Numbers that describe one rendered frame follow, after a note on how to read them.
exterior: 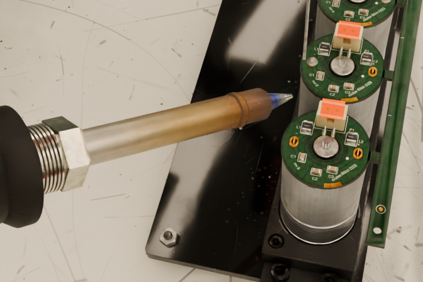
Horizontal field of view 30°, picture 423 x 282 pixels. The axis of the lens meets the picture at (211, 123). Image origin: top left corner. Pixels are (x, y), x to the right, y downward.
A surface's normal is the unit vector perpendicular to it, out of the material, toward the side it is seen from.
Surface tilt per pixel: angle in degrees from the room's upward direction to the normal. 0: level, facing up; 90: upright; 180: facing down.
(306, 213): 90
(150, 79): 0
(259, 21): 0
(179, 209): 0
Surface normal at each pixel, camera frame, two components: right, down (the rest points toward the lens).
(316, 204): -0.20, 0.85
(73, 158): 0.52, -0.20
